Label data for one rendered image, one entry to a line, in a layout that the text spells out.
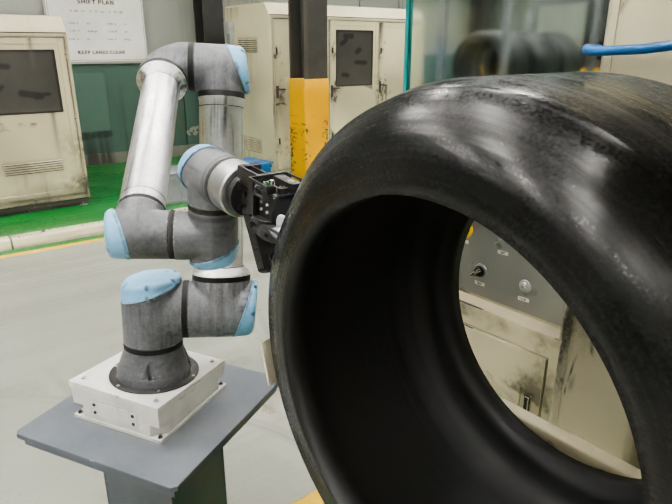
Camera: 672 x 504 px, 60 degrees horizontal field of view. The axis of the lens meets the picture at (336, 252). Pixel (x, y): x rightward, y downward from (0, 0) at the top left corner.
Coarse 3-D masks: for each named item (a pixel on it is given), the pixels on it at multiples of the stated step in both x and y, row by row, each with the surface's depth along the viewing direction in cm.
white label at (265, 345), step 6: (264, 342) 76; (264, 348) 76; (270, 348) 77; (264, 354) 75; (270, 354) 77; (264, 360) 76; (270, 360) 77; (270, 366) 76; (270, 372) 76; (270, 378) 76; (270, 384) 76
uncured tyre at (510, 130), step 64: (384, 128) 51; (448, 128) 45; (512, 128) 42; (576, 128) 40; (640, 128) 40; (320, 192) 58; (384, 192) 50; (448, 192) 45; (512, 192) 41; (576, 192) 38; (640, 192) 37; (320, 256) 78; (384, 256) 87; (448, 256) 85; (576, 256) 38; (640, 256) 36; (320, 320) 82; (384, 320) 89; (448, 320) 88; (640, 320) 36; (320, 384) 81; (384, 384) 87; (448, 384) 90; (640, 384) 36; (320, 448) 70; (384, 448) 82; (448, 448) 86; (512, 448) 83; (640, 448) 37
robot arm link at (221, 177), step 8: (232, 160) 95; (240, 160) 96; (216, 168) 95; (224, 168) 94; (232, 168) 93; (216, 176) 94; (224, 176) 92; (232, 176) 93; (208, 184) 95; (216, 184) 93; (224, 184) 92; (208, 192) 95; (216, 192) 93; (224, 192) 93; (216, 200) 94; (224, 200) 93; (224, 208) 94; (240, 216) 96
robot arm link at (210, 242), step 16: (192, 208) 102; (176, 224) 103; (192, 224) 103; (208, 224) 102; (224, 224) 103; (176, 240) 102; (192, 240) 103; (208, 240) 103; (224, 240) 104; (176, 256) 104; (192, 256) 105; (208, 256) 105; (224, 256) 105
